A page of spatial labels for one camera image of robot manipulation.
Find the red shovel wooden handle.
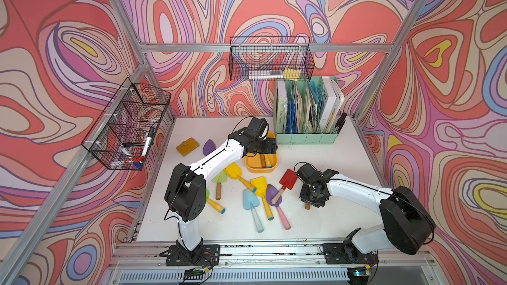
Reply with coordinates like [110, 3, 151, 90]
[271, 169, 298, 204]

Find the yellow sponge in basket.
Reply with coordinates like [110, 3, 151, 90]
[283, 67, 302, 81]

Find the black wire basket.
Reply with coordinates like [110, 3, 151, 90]
[81, 78, 171, 171]
[228, 34, 315, 81]

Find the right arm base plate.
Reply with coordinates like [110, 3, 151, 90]
[319, 243, 378, 266]

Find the black white marker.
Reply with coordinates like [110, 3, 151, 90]
[141, 127, 156, 158]

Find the light green trowel wooden handle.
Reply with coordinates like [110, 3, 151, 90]
[212, 171, 228, 201]

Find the yellow scoop orange handle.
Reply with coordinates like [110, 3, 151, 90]
[224, 163, 256, 193]

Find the purple trowel pink handle front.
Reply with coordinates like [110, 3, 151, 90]
[266, 184, 292, 230]

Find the light blue trowel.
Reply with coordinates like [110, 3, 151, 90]
[242, 189, 264, 233]

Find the black wire basket back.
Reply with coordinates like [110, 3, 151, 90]
[228, 34, 315, 81]

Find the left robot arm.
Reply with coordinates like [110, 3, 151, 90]
[165, 116, 277, 252]

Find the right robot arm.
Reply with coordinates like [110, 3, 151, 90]
[296, 162, 436, 263]

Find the purple trowel pink handle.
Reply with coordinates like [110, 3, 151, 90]
[266, 184, 292, 230]
[202, 139, 217, 156]

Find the black wire basket left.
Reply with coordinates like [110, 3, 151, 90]
[81, 78, 171, 171]

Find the white book in organizer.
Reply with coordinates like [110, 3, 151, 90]
[320, 77, 345, 133]

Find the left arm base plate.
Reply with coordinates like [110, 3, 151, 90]
[160, 243, 220, 267]

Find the green trowel yellow handle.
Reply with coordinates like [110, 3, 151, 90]
[206, 189, 226, 215]

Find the mint green file organizer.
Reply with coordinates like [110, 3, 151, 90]
[273, 77, 342, 145]

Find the yellow storage box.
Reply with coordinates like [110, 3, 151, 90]
[244, 153, 279, 174]

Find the yellow shovel wooden handle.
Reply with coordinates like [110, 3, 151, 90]
[260, 154, 266, 168]

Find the black stapler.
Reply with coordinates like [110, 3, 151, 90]
[335, 112, 347, 134]

